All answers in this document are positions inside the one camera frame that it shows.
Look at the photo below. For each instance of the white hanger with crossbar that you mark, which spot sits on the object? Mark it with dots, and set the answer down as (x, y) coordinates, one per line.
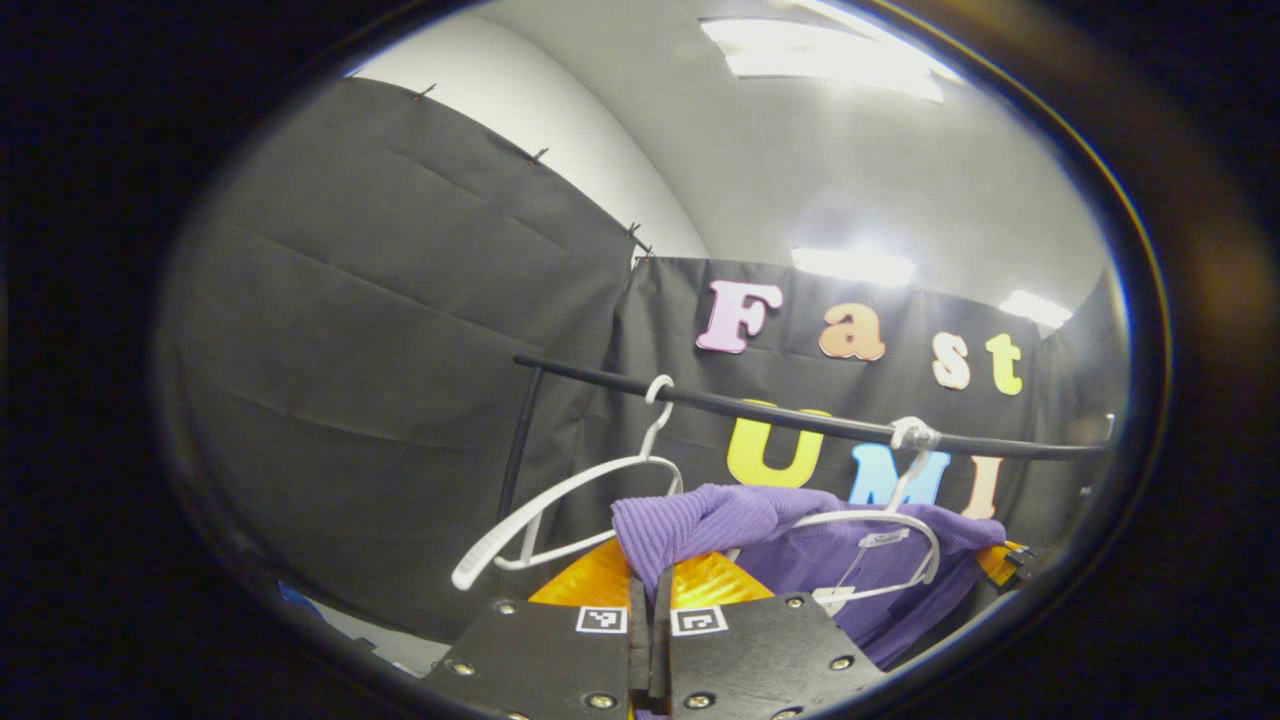
(912, 437)

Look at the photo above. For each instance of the white plastic hanger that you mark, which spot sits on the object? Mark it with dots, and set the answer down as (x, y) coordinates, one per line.
(468, 572)

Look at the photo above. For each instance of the large ceiling light panel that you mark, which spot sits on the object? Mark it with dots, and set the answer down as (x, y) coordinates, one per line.
(820, 55)

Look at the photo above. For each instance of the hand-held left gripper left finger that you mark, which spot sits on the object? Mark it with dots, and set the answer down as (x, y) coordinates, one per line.
(540, 660)

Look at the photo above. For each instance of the black metal clothes rack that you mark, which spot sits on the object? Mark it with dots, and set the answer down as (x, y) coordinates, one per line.
(760, 408)

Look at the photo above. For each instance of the black backdrop cloth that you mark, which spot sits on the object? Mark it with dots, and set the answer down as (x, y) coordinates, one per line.
(350, 350)

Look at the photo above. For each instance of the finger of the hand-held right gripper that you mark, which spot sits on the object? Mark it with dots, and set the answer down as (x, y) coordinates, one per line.
(1000, 565)

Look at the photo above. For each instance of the white garment hang tag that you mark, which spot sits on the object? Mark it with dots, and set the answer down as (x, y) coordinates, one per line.
(832, 599)

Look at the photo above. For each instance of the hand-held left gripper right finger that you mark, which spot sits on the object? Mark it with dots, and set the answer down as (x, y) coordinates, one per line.
(760, 655)

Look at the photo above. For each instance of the purple knit cardigan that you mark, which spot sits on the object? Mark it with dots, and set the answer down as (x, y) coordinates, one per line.
(700, 520)

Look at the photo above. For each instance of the blue cloth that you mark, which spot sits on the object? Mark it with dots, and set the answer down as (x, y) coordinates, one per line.
(300, 600)

